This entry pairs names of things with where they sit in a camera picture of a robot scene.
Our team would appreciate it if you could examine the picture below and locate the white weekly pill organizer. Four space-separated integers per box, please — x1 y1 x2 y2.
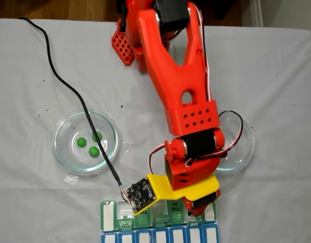
99 197 219 243

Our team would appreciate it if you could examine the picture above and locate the clear glass bowl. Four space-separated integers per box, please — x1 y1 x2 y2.
51 109 120 176
216 111 255 171

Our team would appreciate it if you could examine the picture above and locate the white tablecloth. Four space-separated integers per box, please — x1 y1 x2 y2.
0 18 311 243

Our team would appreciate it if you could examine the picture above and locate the black table clamp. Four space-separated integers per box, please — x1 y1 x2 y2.
119 0 128 33

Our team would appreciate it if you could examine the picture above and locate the white baseboard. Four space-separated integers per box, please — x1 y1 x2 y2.
251 0 264 27

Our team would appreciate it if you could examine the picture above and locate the camera board on yellow mount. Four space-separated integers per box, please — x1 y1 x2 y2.
126 174 175 216

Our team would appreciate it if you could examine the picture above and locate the thick black cable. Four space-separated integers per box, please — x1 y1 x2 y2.
18 16 124 194

